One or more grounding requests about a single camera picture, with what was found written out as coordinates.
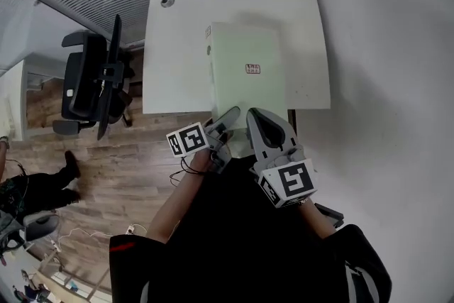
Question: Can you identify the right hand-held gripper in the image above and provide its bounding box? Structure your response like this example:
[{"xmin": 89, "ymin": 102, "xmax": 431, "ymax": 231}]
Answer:
[{"xmin": 245, "ymin": 107, "xmax": 319, "ymax": 209}]

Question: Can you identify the pale green item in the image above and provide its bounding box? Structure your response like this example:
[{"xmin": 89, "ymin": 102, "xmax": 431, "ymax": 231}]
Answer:
[{"xmin": 204, "ymin": 21, "xmax": 289, "ymax": 131}]

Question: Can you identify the dark grey chair armrest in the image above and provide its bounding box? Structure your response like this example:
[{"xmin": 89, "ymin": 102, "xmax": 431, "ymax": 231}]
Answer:
[{"xmin": 313, "ymin": 202, "xmax": 345, "ymax": 230}]

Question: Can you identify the person's left forearm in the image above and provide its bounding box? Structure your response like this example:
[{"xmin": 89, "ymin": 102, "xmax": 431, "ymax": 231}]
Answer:
[{"xmin": 145, "ymin": 148, "xmax": 214, "ymax": 244}]

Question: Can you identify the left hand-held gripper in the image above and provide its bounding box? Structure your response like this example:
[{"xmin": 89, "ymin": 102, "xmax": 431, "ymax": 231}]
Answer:
[{"xmin": 166, "ymin": 106, "xmax": 243, "ymax": 175}]

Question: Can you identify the person's black clothing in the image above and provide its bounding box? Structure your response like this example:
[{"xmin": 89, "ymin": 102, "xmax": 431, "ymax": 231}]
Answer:
[{"xmin": 109, "ymin": 155, "xmax": 393, "ymax": 303}]

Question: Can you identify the white side desk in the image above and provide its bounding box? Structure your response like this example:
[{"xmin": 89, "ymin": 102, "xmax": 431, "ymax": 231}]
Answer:
[{"xmin": 0, "ymin": 59, "xmax": 65, "ymax": 143}]

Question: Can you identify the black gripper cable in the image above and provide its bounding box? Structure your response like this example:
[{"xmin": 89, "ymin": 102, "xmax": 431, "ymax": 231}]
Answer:
[{"xmin": 169, "ymin": 155, "xmax": 207, "ymax": 188}]

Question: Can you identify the person's right forearm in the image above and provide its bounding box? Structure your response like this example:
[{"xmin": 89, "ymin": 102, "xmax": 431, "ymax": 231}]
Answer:
[{"xmin": 297, "ymin": 197, "xmax": 338, "ymax": 243}]

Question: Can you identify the black office chair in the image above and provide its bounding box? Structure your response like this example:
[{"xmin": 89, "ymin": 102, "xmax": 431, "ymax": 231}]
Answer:
[{"xmin": 52, "ymin": 13, "xmax": 136, "ymax": 141}]

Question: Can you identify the white table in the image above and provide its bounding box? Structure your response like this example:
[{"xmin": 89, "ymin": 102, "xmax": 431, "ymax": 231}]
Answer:
[{"xmin": 142, "ymin": 0, "xmax": 332, "ymax": 115}]

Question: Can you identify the grey chair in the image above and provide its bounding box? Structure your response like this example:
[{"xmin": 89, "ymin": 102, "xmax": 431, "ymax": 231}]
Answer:
[{"xmin": 0, "ymin": 211, "xmax": 61, "ymax": 253}]

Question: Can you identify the white floor cable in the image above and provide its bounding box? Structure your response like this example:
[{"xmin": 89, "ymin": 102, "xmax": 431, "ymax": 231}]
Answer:
[{"xmin": 52, "ymin": 222, "xmax": 148, "ymax": 253}]

